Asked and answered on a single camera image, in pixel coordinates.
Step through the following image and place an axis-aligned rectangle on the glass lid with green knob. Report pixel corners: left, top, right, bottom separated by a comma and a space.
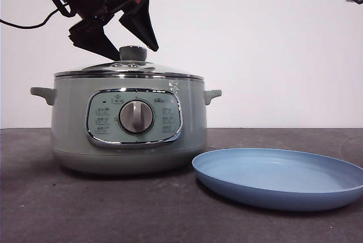
54, 45, 204, 81

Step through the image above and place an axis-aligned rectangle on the pale green electric steamer pot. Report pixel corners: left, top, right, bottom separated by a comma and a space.
30, 70, 222, 176

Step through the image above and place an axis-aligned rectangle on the blue round plate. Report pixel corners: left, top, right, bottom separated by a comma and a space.
192, 148, 363, 212

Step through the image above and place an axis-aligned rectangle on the black cable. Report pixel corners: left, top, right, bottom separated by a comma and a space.
0, 7, 66, 29

